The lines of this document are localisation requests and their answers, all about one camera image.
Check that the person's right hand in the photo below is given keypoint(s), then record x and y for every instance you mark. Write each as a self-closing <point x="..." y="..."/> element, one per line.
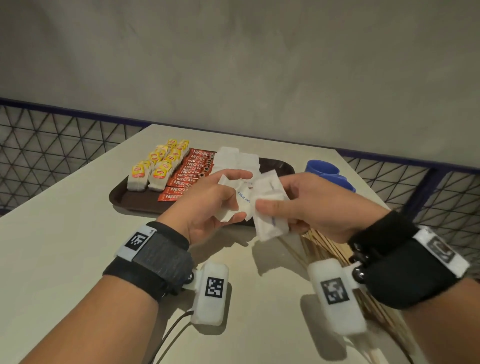
<point x="326" y="210"/>

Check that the person's left hand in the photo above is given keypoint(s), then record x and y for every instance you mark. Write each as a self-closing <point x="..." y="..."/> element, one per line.
<point x="195" y="210"/>

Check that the row of red coffee sachets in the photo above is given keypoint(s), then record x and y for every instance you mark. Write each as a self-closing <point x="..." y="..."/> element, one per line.
<point x="187" y="176"/>

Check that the pile of wooden stir sticks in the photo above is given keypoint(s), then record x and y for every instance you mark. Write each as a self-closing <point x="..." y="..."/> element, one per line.
<point x="326" y="245"/>

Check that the row of tea bags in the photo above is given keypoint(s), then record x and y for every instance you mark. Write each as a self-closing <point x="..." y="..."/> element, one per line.
<point x="156" y="183"/>
<point x="135" y="183"/>

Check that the dark brown tray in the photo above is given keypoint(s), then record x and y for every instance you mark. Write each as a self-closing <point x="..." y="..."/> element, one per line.
<point x="138" y="198"/>

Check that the person's left forearm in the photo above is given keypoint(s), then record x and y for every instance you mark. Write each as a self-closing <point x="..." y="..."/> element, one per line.
<point x="93" y="322"/>

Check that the blue and white mug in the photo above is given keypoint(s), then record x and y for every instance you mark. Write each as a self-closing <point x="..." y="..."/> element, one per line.
<point x="343" y="183"/>
<point x="320" y="167"/>

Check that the black right wrist band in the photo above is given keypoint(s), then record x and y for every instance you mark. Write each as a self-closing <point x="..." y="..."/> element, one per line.
<point x="401" y="273"/>

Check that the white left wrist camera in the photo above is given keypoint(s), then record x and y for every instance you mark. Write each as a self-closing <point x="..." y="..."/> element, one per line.
<point x="210" y="311"/>

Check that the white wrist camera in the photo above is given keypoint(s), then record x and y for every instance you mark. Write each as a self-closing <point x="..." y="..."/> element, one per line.
<point x="210" y="311"/>
<point x="345" y="318"/>

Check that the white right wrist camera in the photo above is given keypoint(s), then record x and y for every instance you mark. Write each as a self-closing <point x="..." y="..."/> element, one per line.
<point x="345" y="318"/>

